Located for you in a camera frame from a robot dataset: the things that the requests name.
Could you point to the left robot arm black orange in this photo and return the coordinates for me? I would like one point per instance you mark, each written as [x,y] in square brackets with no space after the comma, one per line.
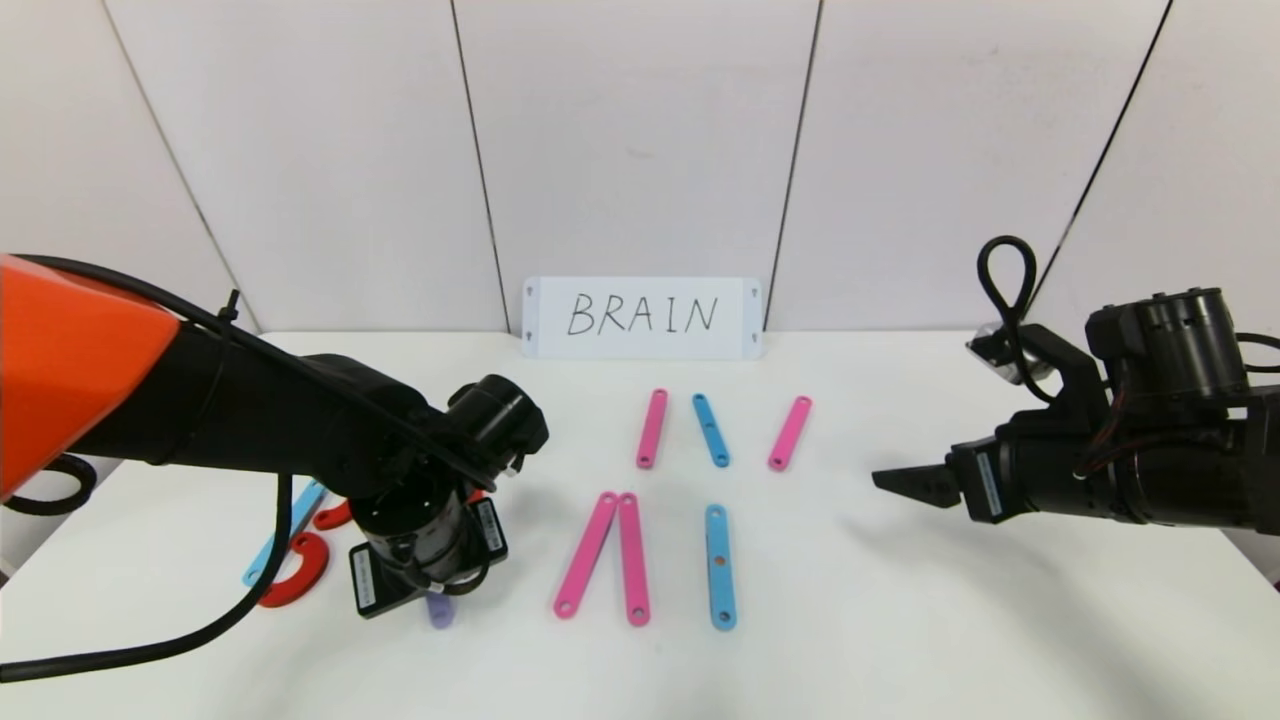
[200,410]

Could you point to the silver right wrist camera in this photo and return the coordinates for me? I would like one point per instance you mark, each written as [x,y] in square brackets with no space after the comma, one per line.
[990,350]

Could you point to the short purple bar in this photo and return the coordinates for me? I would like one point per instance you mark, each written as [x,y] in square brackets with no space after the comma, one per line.
[441,612]

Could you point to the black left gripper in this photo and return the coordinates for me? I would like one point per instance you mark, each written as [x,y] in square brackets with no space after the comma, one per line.
[372,587]

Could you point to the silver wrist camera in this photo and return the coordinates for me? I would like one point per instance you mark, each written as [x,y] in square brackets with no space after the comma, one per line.
[512,465]
[990,350]

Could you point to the black right camera bracket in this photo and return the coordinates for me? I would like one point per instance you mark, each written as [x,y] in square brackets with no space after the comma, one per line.
[1065,375]

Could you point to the blue bar with middle hole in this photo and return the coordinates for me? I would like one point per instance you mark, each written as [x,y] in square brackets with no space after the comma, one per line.
[720,585]
[262,560]

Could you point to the white card reading BRAIN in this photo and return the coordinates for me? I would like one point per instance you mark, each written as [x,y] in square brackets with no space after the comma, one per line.
[600,345]

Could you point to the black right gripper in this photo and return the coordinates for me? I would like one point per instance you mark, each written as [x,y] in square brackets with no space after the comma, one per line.
[981,485]

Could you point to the pink bar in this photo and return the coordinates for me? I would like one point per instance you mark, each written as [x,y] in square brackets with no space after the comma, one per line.
[586,554]
[652,430]
[789,434]
[633,560]

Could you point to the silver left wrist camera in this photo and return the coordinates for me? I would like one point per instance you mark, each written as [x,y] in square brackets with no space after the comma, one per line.
[512,465]

